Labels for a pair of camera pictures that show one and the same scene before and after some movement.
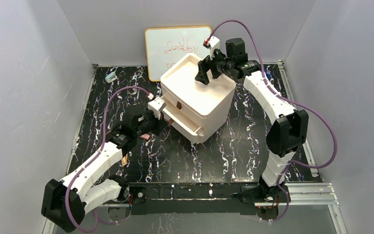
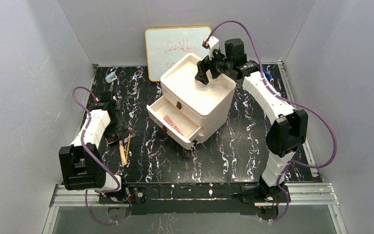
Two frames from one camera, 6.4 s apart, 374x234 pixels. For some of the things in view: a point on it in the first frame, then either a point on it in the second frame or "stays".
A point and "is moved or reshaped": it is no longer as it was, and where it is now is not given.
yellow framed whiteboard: x=165 y=46 stays
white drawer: x=195 y=133 is moved or reshaped
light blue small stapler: x=111 y=77 stays
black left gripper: x=158 y=124 -> x=118 y=124
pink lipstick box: x=145 y=136 -> x=167 y=119
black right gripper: x=211 y=67 stays
